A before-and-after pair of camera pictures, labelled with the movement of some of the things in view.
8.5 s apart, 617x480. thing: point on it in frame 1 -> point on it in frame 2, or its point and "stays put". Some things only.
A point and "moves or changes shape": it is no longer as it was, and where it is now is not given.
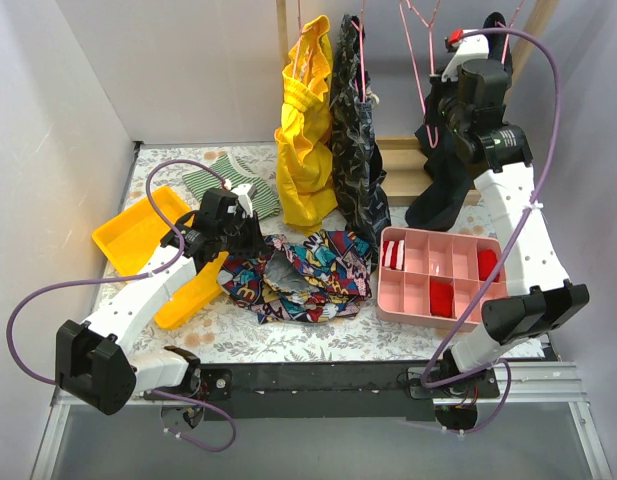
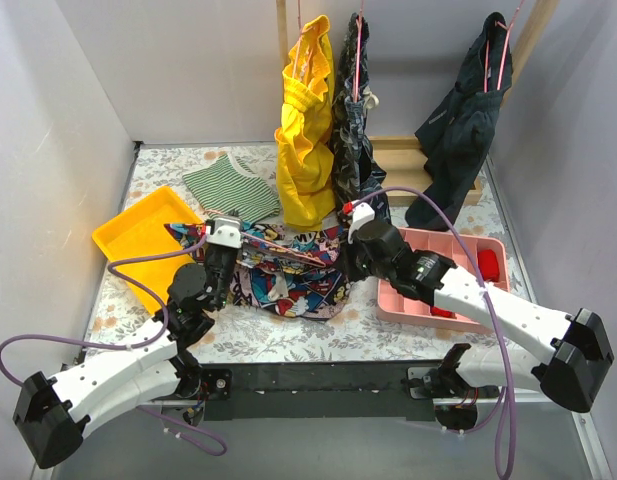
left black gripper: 251,240 -> 227,252
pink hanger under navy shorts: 503,25 stays put
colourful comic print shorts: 319,276 moves or changes shape
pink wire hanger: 430,26 -> 259,243
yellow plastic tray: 137,231 stays put
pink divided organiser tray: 429,279 stays put
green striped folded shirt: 266,201 stays put
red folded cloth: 486,263 stays put
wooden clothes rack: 403,158 stays put
